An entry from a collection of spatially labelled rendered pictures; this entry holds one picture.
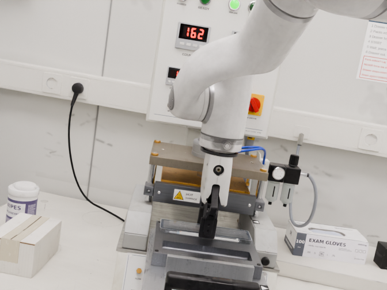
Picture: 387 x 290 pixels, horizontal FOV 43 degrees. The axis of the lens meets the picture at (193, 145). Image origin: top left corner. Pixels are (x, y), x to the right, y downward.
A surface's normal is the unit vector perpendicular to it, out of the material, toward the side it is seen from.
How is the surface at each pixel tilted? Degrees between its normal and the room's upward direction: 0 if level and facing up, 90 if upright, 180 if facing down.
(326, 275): 90
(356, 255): 90
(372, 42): 90
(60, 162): 90
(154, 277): 0
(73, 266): 0
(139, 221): 41
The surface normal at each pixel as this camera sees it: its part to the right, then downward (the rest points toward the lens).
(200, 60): -0.56, -0.39
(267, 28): -0.54, 0.58
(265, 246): 0.14, -0.61
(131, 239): 0.04, 0.19
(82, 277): 0.16, -0.97
